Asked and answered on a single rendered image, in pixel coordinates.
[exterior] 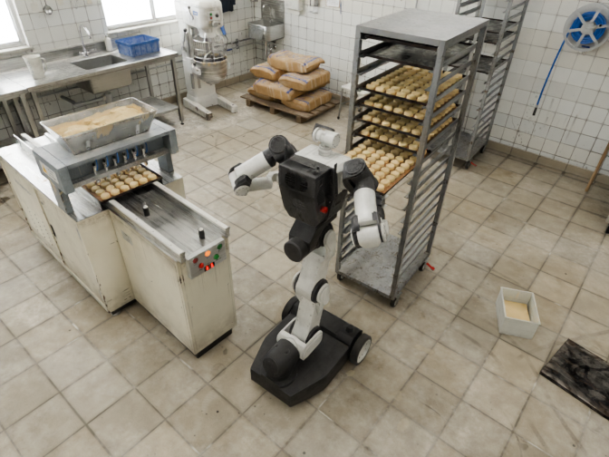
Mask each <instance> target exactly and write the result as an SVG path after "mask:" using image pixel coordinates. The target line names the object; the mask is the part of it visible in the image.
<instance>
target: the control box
mask: <svg viewBox="0 0 609 457"><path fill-rule="evenodd" d="M219 244H221V245H222V248H221V249H218V245H219ZM207 251H210V254H209V256H207V257H206V252H207ZM216 254H218V255H219V258H218V259H214V256H215V255H216ZM185 258H186V261H185V262H186V268H187V272H188V278H190V279H193V278H195V277H197V276H199V275H200V274H202V273H204V272H206V269H207V268H206V267H207V266H208V269H210V268H212V267H214V266H215V265H217V264H218V263H220V262H222V261H223V260H225V259H227V255H226V247H225V240H224V239H223V238H218V239H216V240H214V241H213V242H211V243H209V244H207V245H206V246H205V247H203V248H200V249H199V250H197V251H195V252H193V253H191V254H190V255H188V256H186V257H185ZM194 258H197V259H198V262H197V263H195V264H194V263H193V259H194ZM201 263H203V264H204V267H203V268H199V264H201ZM211 263H213V264H212V265H214V266H211Z"/></svg>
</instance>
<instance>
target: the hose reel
mask: <svg viewBox="0 0 609 457"><path fill-rule="evenodd" d="M563 36H564V41H563V42H562V44H561V46H560V48H559V50H558V53H557V55H556V58H555V60H554V62H553V64H552V66H551V68H550V71H549V73H548V75H547V78H546V81H545V83H544V86H543V88H542V91H541V93H540V95H539V98H538V101H537V103H536V107H535V109H534V111H533V114H532V115H535V114H536V111H537V107H538V104H539V101H540V98H541V96H542V93H543V91H544V89H545V86H546V82H547V80H548V78H549V75H550V73H551V72H552V69H553V67H554V65H555V62H556V59H557V57H558V55H559V53H560V51H561V49H562V47H563V45H564V43H566V44H567V45H568V46H569V47H570V48H572V49H574V50H576V51H579V52H582V55H586V54H587V51H591V50H594V49H596V48H597V47H599V46H601V45H602V44H604V43H605V42H606V41H607V40H608V39H609V6H607V5H604V4H600V3H591V4H588V5H584V6H582V7H580V8H578V9H576V10H575V11H574V12H573V13H572V14H570V15H569V17H568V18H567V20H566V21H565V25H564V29H563ZM567 40H568V41H569V42H568V41H567Z"/></svg>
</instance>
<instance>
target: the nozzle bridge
mask: <svg viewBox="0 0 609 457"><path fill-rule="evenodd" d="M145 142H146V143H147V147H148V151H147V152H146V156H142V151H141V145H143V146H144V148H145V151H146V144H145ZM136 146H137V147H138V153H139V154H138V156H137V159H136V160H134V159H133V156H132V149H134V150H135V151H136V155H137V148H136ZM126 149H127V150H128V153H129V158H128V155H127V151H126ZM32 152H33V154H34V158H35V160H36V163H37V165H38V168H39V170H40V172H41V174H42V175H43V176H44V177H46V178H47V179H48V180H49V182H50V185H51V187H52V190H53V194H54V196H55V199H56V201H57V204H58V206H59V208H60V209H62V210H63V211H64V212H65V213H66V214H67V215H69V214H71V213H74V210H73V206H72V203H71V201H70V198H69V195H68V194H71V193H73V192H75V190H74V189H76V188H79V187H81V186H83V185H86V184H88V183H91V182H93V181H96V180H99V179H102V178H105V177H107V176H110V175H112V174H114V173H117V172H120V171H122V170H126V169H128V168H131V167H133V166H136V165H139V164H141V163H143V162H146V161H148V160H153V159H155V158H158V163H159V167H160V168H161V169H163V170H165V171H166V172H168V173H171V172H172V171H174V170H173V164H172V158H171V154H175V153H177V152H179V147H178V142H177V136H176V131H175V129H174V128H172V127H170V126H168V125H167V124H165V123H163V122H160V121H158V120H156V119H153V121H152V123H151V126H150V129H149V130H148V131H145V132H143V133H140V134H137V135H134V136H131V137H129V138H126V139H123V140H120V141H116V142H113V143H110V144H107V145H104V146H101V147H99V148H96V149H93V150H90V151H86V152H83V153H80V154H77V155H73V154H72V153H70V152H69V151H67V150H66V149H65V148H64V147H62V146H61V145H60V144H59V143H58V141H56V142H53V143H50V144H46V145H44V146H41V147H37V148H34V149H32ZM116 152H117V153H118V156H119V162H118V167H115V166H114V163H113V160H112V159H113V157H112V156H113V155H115V158H116V160H117V161H118V158H117V154H116ZM123 152H125V155H126V156H127V158H128V163H124V160H123V157H122V155H123V154H122V153H123ZM106 156H107V157H108V161H109V166H108V170H104V168H103V164H102V160H103V159H105V161H106V163H107V159H106ZM95 160H97V162H98V174H94V172H93V169H92V163H93V162H94V164H95V166H96V168H97V165H96V161H95ZM107 165H108V163H107Z"/></svg>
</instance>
